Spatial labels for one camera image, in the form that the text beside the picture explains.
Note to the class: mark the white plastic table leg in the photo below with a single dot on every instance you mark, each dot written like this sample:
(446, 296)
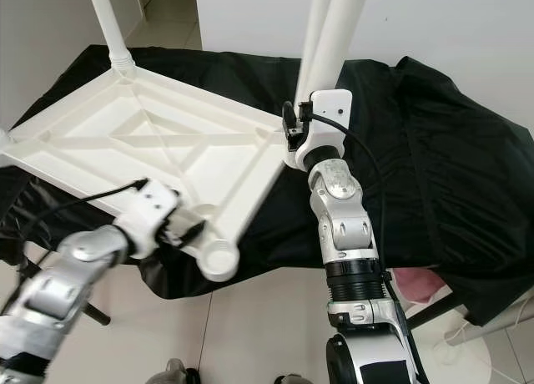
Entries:
(108, 21)
(317, 33)
(346, 25)

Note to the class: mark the white plastic table top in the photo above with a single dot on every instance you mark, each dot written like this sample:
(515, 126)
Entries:
(100, 142)

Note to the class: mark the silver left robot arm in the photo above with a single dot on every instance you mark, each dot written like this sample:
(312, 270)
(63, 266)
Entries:
(67, 292)

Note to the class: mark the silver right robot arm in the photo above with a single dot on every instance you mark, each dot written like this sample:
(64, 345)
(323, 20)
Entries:
(342, 209)

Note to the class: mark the grey robot left leg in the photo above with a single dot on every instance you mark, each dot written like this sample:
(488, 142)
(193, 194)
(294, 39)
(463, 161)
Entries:
(183, 373)

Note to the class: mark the grey robot leg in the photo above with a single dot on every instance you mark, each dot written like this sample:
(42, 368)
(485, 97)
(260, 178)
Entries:
(288, 379)
(183, 373)

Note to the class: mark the black cloth cover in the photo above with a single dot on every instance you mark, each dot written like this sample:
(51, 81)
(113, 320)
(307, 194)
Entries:
(450, 192)

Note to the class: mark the grey robot right leg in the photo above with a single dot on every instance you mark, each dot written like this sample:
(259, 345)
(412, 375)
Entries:
(288, 379)

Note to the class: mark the pink cushioned seat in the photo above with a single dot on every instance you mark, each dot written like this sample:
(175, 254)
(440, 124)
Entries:
(417, 280)

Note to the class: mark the white metal pole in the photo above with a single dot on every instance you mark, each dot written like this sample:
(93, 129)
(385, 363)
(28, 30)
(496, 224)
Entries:
(501, 325)

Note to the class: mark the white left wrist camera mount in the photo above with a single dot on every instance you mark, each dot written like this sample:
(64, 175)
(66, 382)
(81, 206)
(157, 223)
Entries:
(152, 209)

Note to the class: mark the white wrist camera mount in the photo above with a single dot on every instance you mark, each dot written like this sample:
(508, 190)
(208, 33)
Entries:
(329, 113)
(152, 209)

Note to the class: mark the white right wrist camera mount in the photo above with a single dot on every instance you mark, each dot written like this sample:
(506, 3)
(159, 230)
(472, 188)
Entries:
(329, 113)

